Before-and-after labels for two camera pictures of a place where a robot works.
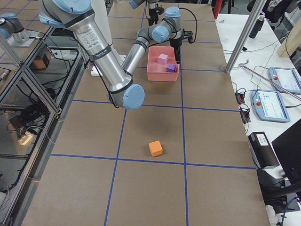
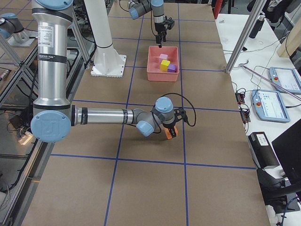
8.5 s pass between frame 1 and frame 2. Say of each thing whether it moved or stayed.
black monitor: stayed
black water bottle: stayed
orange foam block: moved
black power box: stayed
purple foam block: stayed
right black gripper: moved
